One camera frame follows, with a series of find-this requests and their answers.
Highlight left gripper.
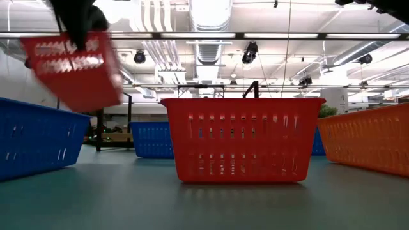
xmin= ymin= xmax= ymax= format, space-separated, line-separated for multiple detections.
xmin=47 ymin=0 xmax=109 ymax=51

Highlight orange plastic basket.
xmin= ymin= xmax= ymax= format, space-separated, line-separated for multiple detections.
xmin=317 ymin=102 xmax=409 ymax=178

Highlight distant black metal frame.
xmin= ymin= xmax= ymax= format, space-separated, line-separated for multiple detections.
xmin=177 ymin=84 xmax=226 ymax=98

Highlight red plastic basket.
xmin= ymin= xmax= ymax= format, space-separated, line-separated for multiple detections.
xmin=159 ymin=97 xmax=327 ymax=183
xmin=20 ymin=31 xmax=124 ymax=113

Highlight blue plastic basket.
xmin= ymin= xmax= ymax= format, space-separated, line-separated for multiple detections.
xmin=0 ymin=97 xmax=92 ymax=182
xmin=311 ymin=126 xmax=327 ymax=157
xmin=130 ymin=121 xmax=175 ymax=160

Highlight silver ventilation duct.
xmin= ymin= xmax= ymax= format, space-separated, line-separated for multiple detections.
xmin=188 ymin=0 xmax=233 ymax=66

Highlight black metal shelf side frame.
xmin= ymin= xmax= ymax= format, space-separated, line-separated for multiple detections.
xmin=242 ymin=80 xmax=259 ymax=99
xmin=95 ymin=91 xmax=134 ymax=151

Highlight teal table mat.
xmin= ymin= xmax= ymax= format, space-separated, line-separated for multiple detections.
xmin=0 ymin=145 xmax=409 ymax=230

